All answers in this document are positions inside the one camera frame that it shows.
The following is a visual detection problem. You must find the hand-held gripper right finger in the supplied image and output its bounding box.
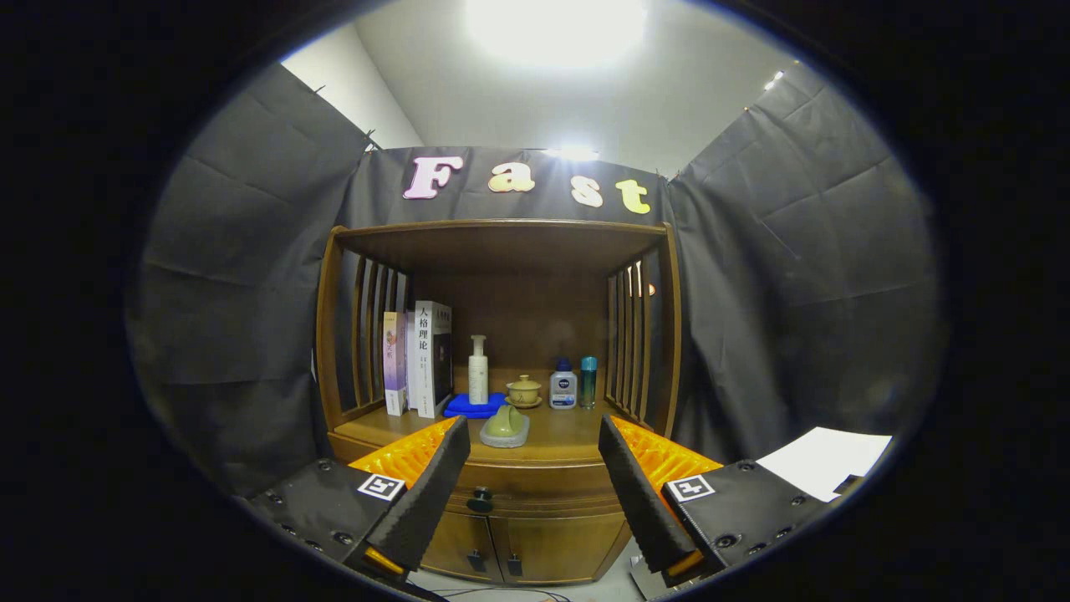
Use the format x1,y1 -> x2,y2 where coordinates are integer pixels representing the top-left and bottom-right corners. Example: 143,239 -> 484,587
598,414 -> 839,586

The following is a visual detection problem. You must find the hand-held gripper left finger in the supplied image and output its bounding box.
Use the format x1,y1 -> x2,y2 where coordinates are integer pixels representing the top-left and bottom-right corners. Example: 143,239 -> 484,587
242,416 -> 471,582

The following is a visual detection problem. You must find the brown wooden drawer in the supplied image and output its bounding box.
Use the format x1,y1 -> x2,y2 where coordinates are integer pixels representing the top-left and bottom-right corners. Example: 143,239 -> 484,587
447,464 -> 624,517

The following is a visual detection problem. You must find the wooden cabinet door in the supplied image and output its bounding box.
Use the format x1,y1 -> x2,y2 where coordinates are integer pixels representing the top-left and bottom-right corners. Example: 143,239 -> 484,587
418,510 -> 505,584
489,514 -> 632,584

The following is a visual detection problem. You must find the wooden countertop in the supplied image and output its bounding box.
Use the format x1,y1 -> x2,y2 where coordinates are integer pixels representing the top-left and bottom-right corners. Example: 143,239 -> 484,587
328,393 -> 661,469

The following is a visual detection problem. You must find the brown wooden cabinet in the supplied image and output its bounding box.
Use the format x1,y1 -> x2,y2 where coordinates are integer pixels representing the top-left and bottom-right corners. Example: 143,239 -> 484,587
315,219 -> 682,586

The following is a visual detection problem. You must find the blue folded cloth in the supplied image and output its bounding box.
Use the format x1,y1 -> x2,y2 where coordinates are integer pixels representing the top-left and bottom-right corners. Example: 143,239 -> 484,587
442,393 -> 508,419

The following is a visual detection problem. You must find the white pump bottle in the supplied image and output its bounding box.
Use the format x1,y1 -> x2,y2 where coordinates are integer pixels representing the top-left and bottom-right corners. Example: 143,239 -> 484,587
468,335 -> 490,406

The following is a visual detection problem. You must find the white blue-capped lotion bottle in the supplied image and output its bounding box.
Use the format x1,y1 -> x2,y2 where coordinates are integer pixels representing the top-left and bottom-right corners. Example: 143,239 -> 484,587
549,359 -> 578,411

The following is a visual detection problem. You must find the thick white book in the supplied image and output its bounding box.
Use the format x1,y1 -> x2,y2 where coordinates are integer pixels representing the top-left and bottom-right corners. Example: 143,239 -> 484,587
415,300 -> 454,419

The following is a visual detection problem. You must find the thin white book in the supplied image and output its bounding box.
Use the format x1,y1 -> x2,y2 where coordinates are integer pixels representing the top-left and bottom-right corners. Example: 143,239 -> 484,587
405,311 -> 419,411

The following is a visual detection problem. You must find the beige lidded teacup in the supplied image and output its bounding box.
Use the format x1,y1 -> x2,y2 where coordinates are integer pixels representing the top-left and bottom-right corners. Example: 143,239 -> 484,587
506,375 -> 544,409

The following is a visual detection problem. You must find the purple book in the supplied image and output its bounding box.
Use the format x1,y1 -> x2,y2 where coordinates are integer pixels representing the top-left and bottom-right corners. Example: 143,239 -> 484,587
383,311 -> 410,417

